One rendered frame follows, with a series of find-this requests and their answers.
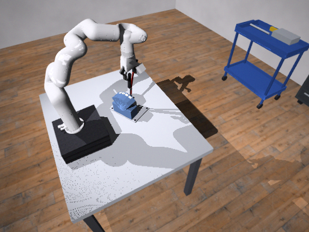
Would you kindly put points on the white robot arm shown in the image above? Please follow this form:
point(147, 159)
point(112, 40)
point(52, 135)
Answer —
point(58, 72)

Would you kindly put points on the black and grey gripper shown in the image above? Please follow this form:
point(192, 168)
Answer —
point(126, 67)

